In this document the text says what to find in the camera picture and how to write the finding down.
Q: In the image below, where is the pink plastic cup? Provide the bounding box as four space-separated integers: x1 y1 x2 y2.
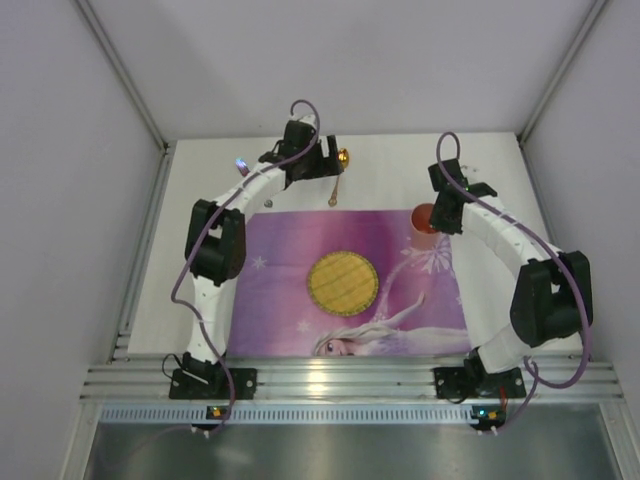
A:
410 203 440 251

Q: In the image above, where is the gold spoon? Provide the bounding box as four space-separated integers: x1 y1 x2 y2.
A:
328 148 350 208

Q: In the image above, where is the yellow round plate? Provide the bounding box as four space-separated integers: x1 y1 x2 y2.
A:
307 250 379 317

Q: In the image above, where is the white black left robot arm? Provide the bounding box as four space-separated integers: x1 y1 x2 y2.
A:
170 114 343 364

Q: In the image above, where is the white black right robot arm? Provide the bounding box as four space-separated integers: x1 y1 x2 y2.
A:
429 158 593 389

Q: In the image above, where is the purple princess placemat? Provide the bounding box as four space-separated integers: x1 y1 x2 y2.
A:
228 210 471 357

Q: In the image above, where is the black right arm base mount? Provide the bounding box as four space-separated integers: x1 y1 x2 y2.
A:
433 367 527 404

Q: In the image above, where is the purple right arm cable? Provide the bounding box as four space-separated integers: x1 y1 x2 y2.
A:
435 131 596 439

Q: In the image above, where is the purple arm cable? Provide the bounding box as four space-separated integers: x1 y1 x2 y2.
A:
435 131 596 439
170 99 321 434

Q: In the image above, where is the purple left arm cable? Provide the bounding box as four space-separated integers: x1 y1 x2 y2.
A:
170 99 321 434

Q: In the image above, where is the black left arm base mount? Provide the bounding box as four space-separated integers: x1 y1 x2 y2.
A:
168 367 258 400

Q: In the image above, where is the aluminium front rail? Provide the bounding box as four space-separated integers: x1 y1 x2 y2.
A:
80 357 624 403

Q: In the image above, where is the white slotted cable duct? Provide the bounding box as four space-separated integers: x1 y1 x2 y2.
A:
98 403 604 426

